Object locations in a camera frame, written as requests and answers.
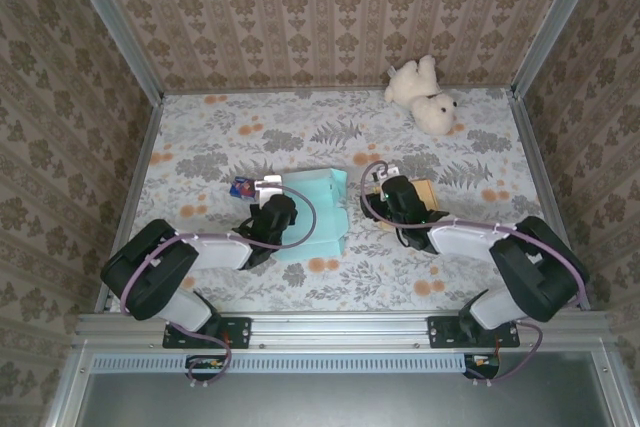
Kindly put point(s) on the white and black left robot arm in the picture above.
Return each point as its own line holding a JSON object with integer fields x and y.
{"x": 220, "y": 252}

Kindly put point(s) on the aluminium side rail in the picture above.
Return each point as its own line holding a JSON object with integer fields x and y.
{"x": 136, "y": 182}
{"x": 542, "y": 172}

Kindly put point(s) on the aluminium frame post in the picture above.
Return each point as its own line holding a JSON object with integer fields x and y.
{"x": 555, "y": 22}
{"x": 110, "y": 22}

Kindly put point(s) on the floral table cover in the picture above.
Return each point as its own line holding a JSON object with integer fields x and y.
{"x": 225, "y": 122}

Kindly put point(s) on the small blue card box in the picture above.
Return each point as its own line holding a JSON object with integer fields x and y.
{"x": 242, "y": 188}

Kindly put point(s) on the white plush bear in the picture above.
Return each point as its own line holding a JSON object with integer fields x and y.
{"x": 425, "y": 97}

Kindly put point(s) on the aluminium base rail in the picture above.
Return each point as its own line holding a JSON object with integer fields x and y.
{"x": 340, "y": 329}

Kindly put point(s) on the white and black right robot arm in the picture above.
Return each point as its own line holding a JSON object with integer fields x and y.
{"x": 460, "y": 242}

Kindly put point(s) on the grey metal sheet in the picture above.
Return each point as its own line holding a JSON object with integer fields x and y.
{"x": 340, "y": 402}

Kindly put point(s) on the teal paper box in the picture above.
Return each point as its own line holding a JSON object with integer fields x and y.
{"x": 325, "y": 217}

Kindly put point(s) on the orange paper box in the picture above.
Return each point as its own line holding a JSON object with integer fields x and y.
{"x": 424, "y": 194}

